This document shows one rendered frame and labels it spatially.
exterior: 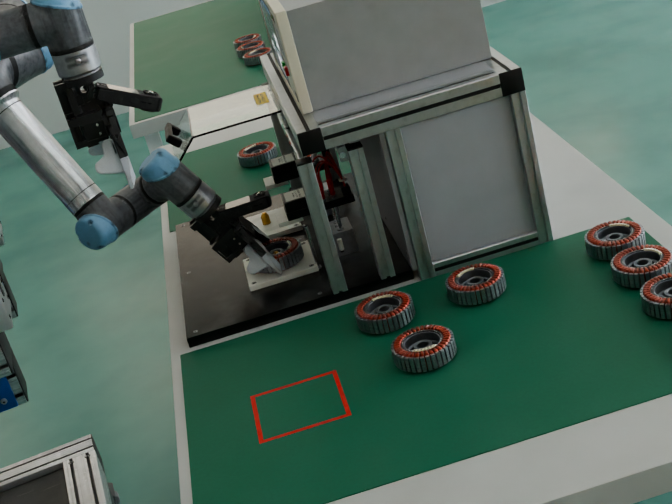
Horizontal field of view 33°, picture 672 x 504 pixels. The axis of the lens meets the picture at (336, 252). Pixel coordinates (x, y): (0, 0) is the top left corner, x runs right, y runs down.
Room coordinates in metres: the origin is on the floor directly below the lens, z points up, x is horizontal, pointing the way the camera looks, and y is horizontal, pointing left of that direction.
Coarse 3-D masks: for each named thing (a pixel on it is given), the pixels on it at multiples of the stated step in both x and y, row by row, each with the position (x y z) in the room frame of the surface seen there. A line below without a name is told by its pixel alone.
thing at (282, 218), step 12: (288, 192) 2.24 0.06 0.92; (300, 192) 2.22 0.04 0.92; (324, 192) 2.24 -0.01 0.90; (336, 192) 2.23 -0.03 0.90; (288, 204) 2.19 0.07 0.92; (300, 204) 2.19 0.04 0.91; (324, 204) 2.19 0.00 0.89; (336, 204) 2.19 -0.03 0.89; (276, 216) 2.23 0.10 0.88; (288, 216) 2.18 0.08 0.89; (300, 216) 2.18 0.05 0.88; (336, 216) 2.20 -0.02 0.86
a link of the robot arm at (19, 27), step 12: (0, 12) 1.89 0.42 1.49; (12, 12) 1.88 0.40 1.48; (24, 12) 1.88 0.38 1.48; (0, 24) 1.87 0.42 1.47; (12, 24) 1.87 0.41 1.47; (24, 24) 1.87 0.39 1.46; (0, 36) 1.86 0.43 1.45; (12, 36) 1.86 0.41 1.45; (24, 36) 1.87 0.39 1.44; (0, 48) 1.87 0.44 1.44; (12, 48) 1.87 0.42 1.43; (24, 48) 1.88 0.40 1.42; (36, 48) 1.89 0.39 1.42
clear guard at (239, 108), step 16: (240, 96) 2.56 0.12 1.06; (272, 96) 2.48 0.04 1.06; (192, 112) 2.53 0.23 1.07; (208, 112) 2.50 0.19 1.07; (224, 112) 2.46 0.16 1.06; (240, 112) 2.43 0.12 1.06; (256, 112) 2.39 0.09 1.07; (272, 112) 2.36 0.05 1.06; (192, 128) 2.41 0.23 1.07; (208, 128) 2.37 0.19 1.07; (224, 128) 2.35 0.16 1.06
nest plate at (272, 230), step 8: (280, 208) 2.52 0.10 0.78; (256, 216) 2.52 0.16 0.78; (272, 216) 2.49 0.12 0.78; (256, 224) 2.47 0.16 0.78; (272, 224) 2.44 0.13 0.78; (296, 224) 2.40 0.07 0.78; (264, 232) 2.40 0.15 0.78; (272, 232) 2.39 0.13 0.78; (280, 232) 2.38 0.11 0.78; (288, 232) 2.38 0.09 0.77
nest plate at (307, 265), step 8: (304, 248) 2.25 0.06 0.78; (304, 256) 2.21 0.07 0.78; (312, 256) 2.20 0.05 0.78; (296, 264) 2.18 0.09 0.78; (304, 264) 2.17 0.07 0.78; (312, 264) 2.16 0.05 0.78; (248, 272) 2.21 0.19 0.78; (288, 272) 2.15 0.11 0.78; (296, 272) 2.14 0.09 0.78; (304, 272) 2.14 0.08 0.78; (312, 272) 2.14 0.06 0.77; (248, 280) 2.17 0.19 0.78; (256, 280) 2.16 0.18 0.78; (264, 280) 2.15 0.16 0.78; (272, 280) 2.14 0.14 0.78; (280, 280) 2.14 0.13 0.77; (256, 288) 2.14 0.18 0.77
